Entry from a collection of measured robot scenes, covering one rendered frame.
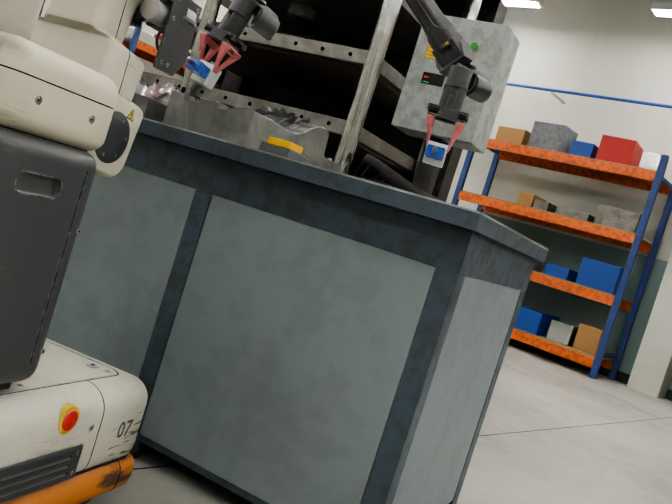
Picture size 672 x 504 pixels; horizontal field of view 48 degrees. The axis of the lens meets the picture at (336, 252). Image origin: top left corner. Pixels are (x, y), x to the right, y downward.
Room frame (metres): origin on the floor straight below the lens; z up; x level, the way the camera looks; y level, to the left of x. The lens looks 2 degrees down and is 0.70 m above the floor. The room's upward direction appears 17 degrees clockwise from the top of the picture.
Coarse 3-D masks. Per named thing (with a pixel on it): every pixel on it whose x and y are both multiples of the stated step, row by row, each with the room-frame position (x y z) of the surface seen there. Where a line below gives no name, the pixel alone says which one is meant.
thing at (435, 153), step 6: (432, 144) 1.84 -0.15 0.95; (438, 144) 1.84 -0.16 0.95; (426, 150) 1.80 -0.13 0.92; (432, 150) 1.75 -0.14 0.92; (438, 150) 1.80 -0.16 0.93; (444, 150) 1.79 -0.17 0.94; (426, 156) 1.83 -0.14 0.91; (432, 156) 1.80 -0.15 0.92; (438, 156) 1.80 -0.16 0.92; (444, 156) 1.83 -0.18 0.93; (426, 162) 1.84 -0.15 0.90; (432, 162) 1.84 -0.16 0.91; (438, 162) 1.83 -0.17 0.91
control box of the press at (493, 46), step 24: (456, 24) 2.53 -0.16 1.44; (480, 24) 2.50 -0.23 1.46; (480, 48) 2.49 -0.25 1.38; (504, 48) 2.47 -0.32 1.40; (408, 72) 2.59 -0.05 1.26; (432, 72) 2.55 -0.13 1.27; (504, 72) 2.54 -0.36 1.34; (408, 96) 2.57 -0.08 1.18; (432, 96) 2.54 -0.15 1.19; (408, 120) 2.56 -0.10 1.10; (480, 120) 2.47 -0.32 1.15; (456, 144) 2.57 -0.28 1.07; (480, 144) 2.53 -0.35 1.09; (432, 168) 2.55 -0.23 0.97
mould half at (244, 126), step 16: (176, 96) 1.89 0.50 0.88; (176, 112) 1.88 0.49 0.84; (192, 112) 1.86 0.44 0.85; (208, 112) 1.84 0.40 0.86; (224, 112) 1.82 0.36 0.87; (240, 112) 1.80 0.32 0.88; (256, 112) 1.79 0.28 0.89; (192, 128) 1.85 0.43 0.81; (208, 128) 1.83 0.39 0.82; (224, 128) 1.81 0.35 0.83; (240, 128) 1.79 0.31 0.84; (256, 128) 1.81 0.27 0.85; (272, 128) 1.87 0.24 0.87; (288, 128) 2.02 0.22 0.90; (304, 128) 2.03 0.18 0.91; (320, 128) 2.07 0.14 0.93; (240, 144) 1.79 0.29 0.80; (256, 144) 1.83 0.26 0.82; (304, 144) 2.02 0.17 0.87; (320, 144) 2.09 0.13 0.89; (320, 160) 2.11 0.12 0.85
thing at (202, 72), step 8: (192, 64) 1.83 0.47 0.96; (200, 64) 1.83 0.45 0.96; (208, 64) 1.87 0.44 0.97; (192, 72) 1.87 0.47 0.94; (200, 72) 1.84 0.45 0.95; (208, 72) 1.86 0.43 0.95; (200, 80) 1.86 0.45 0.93; (208, 80) 1.87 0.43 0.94; (216, 80) 1.89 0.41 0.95; (208, 88) 1.88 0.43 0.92
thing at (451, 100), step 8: (448, 88) 1.82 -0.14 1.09; (448, 96) 1.82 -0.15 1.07; (456, 96) 1.82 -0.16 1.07; (464, 96) 1.83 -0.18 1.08; (432, 104) 1.82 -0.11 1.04; (440, 104) 1.83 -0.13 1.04; (448, 104) 1.82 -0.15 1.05; (456, 104) 1.82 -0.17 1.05; (432, 112) 1.87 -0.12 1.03; (456, 112) 1.81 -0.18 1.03; (464, 112) 1.81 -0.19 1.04; (464, 120) 1.86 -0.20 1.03
